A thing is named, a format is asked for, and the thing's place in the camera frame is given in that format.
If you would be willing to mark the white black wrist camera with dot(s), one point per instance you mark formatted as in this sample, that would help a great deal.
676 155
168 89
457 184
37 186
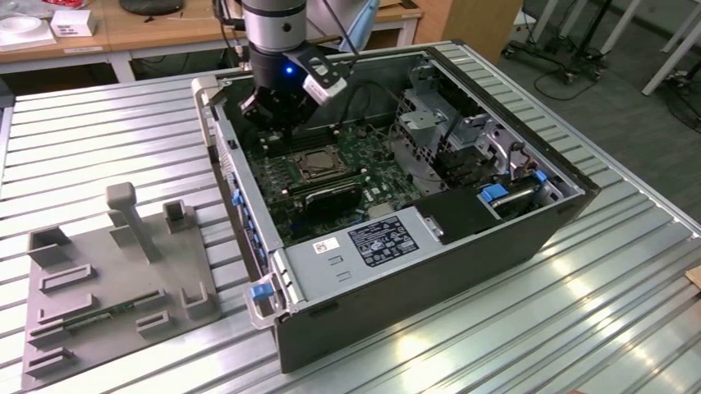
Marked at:
328 88

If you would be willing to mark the black graphics card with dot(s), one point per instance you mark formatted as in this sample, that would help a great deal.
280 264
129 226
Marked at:
332 201

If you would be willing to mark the black round stand base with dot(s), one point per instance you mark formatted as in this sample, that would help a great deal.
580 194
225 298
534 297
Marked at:
150 5

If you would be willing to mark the green RAM stick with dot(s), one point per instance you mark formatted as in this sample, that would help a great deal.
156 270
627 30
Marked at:
100 316

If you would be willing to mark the black wheeled stand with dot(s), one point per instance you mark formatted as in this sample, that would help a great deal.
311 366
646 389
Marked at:
590 37

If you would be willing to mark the wooden desk white frame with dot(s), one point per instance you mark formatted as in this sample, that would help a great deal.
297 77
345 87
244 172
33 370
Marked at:
77 42
181 24

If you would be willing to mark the wooden board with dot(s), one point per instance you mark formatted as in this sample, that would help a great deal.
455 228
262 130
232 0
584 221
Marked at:
695 281

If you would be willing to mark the white table frame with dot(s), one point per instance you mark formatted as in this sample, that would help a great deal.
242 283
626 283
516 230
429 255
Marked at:
623 24
674 65

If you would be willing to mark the white foam tray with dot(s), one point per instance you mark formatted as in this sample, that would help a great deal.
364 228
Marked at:
25 33

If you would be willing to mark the silver chipset heatsink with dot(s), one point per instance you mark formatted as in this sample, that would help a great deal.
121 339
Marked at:
384 211

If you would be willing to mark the metal drive cage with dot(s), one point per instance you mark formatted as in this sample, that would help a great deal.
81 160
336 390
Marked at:
423 123

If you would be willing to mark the black grey PC case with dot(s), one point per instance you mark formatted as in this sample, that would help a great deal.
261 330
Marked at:
411 295

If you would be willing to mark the silver hinge bracket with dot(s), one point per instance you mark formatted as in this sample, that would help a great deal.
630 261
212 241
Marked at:
515 158

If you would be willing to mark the blue plastic tab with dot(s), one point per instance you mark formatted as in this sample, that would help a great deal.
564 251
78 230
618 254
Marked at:
493 193
258 292
236 198
540 177

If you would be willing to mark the grey parts rack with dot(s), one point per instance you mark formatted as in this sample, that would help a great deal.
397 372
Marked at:
110 287

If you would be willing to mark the installed RAM stick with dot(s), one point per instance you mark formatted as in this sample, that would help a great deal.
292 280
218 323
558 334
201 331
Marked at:
329 182

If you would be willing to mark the grey power supply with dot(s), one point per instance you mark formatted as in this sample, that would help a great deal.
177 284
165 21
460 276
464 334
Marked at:
324 271

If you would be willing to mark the wooden cabinet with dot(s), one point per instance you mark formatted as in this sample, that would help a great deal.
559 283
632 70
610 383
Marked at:
477 24

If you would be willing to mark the silver CPU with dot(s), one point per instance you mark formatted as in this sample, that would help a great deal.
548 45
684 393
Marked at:
324 163

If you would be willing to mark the white cardboard box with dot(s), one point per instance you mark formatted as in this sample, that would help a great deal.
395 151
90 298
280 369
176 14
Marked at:
74 22

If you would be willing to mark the green motherboard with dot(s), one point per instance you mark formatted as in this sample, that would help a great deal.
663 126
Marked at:
384 172

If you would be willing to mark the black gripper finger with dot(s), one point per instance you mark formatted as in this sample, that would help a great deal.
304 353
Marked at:
253 110
308 110

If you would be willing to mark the black plastic shroud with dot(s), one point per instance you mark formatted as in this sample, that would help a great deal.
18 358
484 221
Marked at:
457 217

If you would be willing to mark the CPU socket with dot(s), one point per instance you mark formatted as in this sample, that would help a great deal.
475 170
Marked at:
313 179

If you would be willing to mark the red white bag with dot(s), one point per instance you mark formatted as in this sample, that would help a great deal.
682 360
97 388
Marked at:
63 3

